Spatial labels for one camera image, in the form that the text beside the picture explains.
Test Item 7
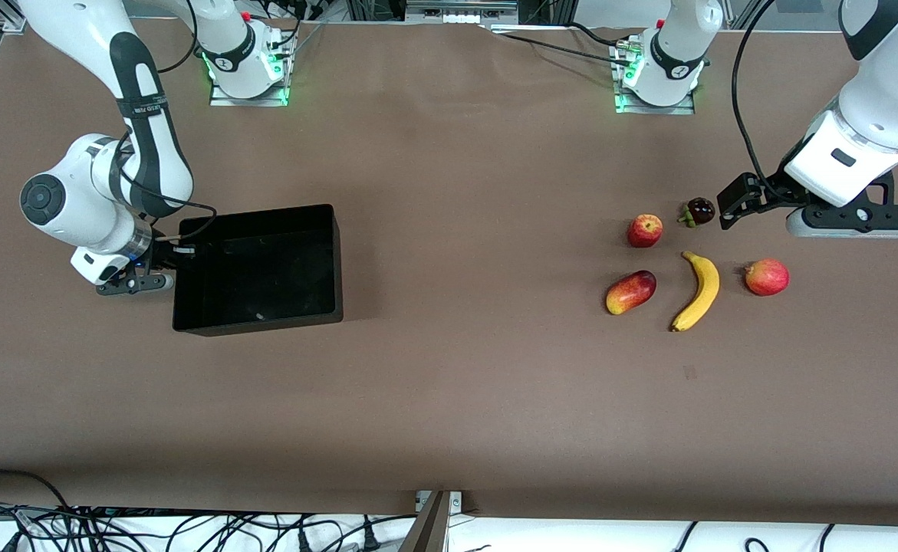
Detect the grey metal equipment panel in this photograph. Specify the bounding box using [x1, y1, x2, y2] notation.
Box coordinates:
[406, 0, 518, 24]

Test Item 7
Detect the dark grey support beam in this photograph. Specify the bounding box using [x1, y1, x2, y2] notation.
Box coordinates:
[399, 491, 449, 552]

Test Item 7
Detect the dark purple mangosteen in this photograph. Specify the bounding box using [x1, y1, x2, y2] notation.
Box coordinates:
[677, 197, 716, 228]

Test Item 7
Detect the straight black table cable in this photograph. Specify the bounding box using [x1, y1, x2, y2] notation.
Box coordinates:
[506, 32, 637, 70]

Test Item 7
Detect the red pomegranate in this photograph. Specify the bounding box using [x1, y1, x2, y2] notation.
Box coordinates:
[744, 258, 791, 297]

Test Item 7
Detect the arched black floor cable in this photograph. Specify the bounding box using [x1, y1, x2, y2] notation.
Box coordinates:
[0, 469, 74, 513]

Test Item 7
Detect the yellow banana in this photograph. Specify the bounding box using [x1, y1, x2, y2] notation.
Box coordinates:
[670, 251, 721, 333]

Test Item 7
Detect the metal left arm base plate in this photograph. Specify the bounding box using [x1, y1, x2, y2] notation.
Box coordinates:
[613, 42, 699, 116]

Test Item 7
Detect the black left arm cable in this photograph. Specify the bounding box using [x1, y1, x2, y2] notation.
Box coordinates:
[729, 0, 779, 189]

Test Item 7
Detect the curved black table cable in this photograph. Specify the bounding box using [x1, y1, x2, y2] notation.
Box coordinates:
[567, 21, 630, 47]

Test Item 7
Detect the red yellow mango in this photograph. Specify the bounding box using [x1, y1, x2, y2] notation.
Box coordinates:
[605, 270, 658, 317]

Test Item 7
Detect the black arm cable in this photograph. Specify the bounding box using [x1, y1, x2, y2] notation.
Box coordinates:
[115, 149, 219, 240]
[729, 0, 779, 189]

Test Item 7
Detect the red yellow apple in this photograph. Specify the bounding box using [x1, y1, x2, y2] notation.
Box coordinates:
[627, 214, 664, 248]

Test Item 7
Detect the black plastic box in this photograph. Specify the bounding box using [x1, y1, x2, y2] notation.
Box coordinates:
[172, 203, 344, 337]

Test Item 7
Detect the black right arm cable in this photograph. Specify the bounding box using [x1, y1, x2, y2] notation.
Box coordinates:
[115, 149, 219, 240]

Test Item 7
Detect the metal table edge bracket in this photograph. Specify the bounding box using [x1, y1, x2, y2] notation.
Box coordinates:
[416, 491, 463, 513]

